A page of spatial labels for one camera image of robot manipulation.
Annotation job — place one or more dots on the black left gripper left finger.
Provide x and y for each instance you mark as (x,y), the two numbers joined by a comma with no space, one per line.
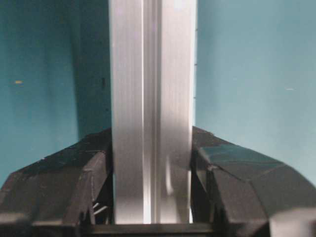
(58,194)

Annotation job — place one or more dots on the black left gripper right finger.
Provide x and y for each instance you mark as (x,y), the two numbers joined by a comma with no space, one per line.
(244,193)

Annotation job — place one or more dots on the silver aluminium extrusion rail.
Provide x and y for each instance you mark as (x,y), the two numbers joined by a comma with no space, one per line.
(152,78)

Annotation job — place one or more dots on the teal table cloth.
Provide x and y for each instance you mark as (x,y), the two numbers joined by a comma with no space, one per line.
(256,77)

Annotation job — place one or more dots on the light teal tape strip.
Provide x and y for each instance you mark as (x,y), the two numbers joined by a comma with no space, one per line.
(195,66)

